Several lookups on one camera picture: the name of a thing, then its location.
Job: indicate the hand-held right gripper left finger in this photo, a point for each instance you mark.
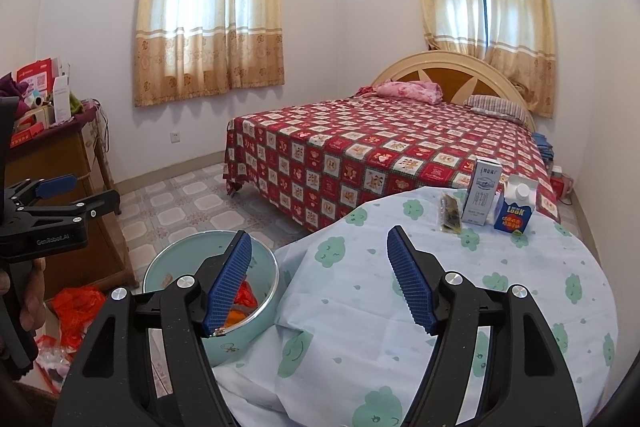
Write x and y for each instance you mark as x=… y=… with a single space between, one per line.
x=227 y=287

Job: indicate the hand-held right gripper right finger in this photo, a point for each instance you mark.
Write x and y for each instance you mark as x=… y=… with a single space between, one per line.
x=410 y=282

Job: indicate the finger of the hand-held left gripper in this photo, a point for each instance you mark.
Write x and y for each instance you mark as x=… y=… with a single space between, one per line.
x=95 y=206
x=55 y=187

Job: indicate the orange red twisted plastic bag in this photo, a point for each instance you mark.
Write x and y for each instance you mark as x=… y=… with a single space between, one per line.
x=235 y=318

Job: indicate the person's left hand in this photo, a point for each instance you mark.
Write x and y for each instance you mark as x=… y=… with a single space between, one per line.
x=34 y=292

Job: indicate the brown wooden cabinet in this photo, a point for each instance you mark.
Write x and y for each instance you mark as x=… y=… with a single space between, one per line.
x=100 y=252

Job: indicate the round table floral cloth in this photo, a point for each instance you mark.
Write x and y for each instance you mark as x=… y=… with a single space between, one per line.
x=350 y=307

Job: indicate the dark flat packet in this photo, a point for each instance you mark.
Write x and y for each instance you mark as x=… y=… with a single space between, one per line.
x=450 y=213

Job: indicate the red floor plastic bag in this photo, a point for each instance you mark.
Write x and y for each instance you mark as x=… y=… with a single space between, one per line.
x=77 y=314

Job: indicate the green cloth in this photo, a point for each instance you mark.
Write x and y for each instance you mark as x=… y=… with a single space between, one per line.
x=75 y=103

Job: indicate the white upright card box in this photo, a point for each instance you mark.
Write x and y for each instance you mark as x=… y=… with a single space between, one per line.
x=60 y=99

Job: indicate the white round device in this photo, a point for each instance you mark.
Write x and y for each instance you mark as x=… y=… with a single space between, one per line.
x=34 y=100

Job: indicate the tall white milk carton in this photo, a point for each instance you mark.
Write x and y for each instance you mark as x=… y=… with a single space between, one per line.
x=480 y=194

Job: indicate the red paper box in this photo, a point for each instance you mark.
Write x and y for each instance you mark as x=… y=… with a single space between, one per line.
x=37 y=74

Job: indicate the small yellow green wrapper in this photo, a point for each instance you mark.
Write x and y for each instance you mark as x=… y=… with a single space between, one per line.
x=517 y=233

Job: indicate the clear floor plastic bag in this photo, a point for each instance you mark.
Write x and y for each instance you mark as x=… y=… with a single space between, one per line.
x=55 y=362

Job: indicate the blue white capped carton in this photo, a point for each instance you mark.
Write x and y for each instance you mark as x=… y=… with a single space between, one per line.
x=515 y=209

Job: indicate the bed with red quilt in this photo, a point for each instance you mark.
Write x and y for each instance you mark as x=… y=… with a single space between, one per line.
x=375 y=147

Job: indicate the pink container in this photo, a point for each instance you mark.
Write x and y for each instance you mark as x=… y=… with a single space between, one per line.
x=564 y=182

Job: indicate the stack of blue cloth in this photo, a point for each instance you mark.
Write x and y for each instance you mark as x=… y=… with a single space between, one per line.
x=542 y=147

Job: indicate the pink floral blanket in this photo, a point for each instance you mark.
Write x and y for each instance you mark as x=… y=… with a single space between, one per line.
x=407 y=91

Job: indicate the striped pillow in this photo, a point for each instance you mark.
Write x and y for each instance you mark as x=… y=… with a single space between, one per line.
x=495 y=108

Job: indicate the cream wooden bed headboard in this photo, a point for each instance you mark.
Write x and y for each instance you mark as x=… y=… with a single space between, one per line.
x=450 y=67

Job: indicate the wide beige curtain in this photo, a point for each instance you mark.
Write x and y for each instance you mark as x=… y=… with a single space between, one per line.
x=210 y=7

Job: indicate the narrow beige curtain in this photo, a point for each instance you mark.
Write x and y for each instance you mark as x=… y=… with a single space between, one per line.
x=520 y=32

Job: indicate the white wall socket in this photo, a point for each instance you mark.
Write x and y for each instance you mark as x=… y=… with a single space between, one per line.
x=175 y=138

